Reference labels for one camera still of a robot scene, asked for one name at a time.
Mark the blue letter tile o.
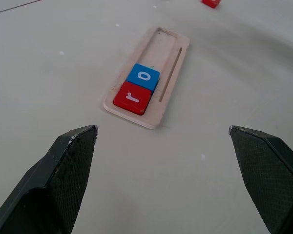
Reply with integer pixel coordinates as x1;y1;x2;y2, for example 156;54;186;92
126;63;161;95

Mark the wooden letter tray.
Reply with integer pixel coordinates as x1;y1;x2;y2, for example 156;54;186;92
103;26;190;130

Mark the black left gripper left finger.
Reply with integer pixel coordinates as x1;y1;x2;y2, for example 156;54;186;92
0;124;99;234

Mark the red letter tile r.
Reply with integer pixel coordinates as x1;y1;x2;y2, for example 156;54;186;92
113;81;153;116

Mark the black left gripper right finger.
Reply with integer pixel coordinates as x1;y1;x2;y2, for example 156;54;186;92
228;125;293;234

